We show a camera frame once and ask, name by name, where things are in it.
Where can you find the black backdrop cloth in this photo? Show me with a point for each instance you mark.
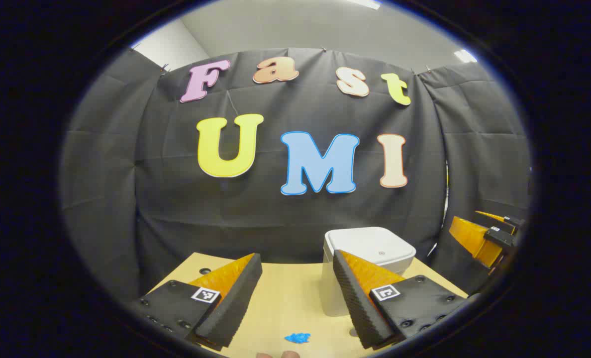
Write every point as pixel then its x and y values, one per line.
pixel 275 223

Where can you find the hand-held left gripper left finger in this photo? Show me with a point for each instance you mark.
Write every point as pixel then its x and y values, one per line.
pixel 236 303

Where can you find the blue paper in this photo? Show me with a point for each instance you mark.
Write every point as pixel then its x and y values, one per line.
pixel 298 338

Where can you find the wooden desktop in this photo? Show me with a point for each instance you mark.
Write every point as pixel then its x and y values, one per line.
pixel 290 298

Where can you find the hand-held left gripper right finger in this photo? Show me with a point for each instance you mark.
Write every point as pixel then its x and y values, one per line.
pixel 355 303

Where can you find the white desktop garbage bin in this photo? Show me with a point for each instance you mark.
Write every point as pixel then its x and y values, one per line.
pixel 370 246

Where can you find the ceiling light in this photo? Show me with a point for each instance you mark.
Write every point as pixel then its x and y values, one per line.
pixel 465 55
pixel 365 4

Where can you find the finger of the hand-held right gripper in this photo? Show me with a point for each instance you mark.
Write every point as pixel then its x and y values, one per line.
pixel 512 222
pixel 469 238

